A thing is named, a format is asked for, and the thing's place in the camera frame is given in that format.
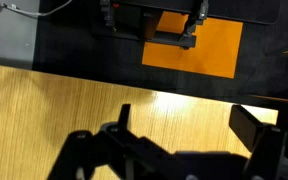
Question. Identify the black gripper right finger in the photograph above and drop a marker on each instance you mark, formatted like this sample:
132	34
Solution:
267	150

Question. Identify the black stand frame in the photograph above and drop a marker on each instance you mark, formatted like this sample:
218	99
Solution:
164	38

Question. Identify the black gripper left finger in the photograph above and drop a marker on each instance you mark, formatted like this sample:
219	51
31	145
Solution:
117	156

